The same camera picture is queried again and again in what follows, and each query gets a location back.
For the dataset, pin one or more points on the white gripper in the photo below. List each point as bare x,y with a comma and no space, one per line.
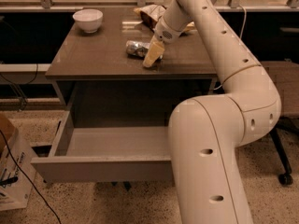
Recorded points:
163,33

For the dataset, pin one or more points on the silver redbull can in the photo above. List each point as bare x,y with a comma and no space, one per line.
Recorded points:
137,48

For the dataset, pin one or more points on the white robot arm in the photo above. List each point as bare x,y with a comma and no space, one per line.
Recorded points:
204,131

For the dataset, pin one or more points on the open grey top drawer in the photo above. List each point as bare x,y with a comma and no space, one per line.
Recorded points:
112,131

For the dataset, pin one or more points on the brown chip bag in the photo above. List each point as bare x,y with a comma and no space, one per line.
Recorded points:
149,14

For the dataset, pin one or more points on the grey cabinet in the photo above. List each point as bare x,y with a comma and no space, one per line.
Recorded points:
102,55

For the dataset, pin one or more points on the white ceramic bowl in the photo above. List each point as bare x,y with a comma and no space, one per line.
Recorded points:
88,20

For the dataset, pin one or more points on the grey office chair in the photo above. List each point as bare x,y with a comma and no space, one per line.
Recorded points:
286,77

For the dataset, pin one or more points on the cardboard box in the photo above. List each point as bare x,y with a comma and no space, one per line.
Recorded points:
7,129

